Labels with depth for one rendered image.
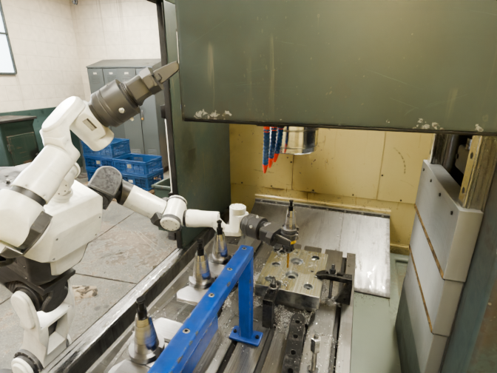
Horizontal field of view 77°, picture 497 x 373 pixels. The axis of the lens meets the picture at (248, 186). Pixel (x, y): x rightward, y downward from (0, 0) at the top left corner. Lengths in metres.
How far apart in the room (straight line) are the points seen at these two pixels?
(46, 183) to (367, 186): 1.76
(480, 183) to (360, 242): 1.25
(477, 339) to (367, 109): 0.53
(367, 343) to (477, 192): 0.92
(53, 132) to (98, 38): 6.21
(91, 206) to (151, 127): 4.80
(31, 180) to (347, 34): 0.66
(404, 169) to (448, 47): 1.45
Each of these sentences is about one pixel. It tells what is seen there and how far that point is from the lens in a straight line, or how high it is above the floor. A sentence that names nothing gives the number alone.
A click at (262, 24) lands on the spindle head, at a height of 1.79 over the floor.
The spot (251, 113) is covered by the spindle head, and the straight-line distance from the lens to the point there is 0.70.
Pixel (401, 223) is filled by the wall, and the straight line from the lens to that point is 2.20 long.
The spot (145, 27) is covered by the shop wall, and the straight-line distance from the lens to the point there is 6.42.
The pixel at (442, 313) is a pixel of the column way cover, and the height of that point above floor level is 1.14.
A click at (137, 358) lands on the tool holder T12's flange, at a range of 0.65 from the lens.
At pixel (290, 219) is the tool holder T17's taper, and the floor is 1.23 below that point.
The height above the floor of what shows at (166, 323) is 1.22.
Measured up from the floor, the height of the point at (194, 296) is 1.22.
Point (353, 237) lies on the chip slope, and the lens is 2.03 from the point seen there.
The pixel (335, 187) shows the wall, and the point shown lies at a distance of 2.10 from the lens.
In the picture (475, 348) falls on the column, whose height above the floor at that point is 1.15.
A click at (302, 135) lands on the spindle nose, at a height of 1.53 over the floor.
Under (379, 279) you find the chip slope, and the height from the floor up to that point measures 0.67.
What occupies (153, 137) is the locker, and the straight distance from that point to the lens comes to 5.90.
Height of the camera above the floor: 1.69
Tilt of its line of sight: 19 degrees down
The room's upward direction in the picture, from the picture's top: straight up
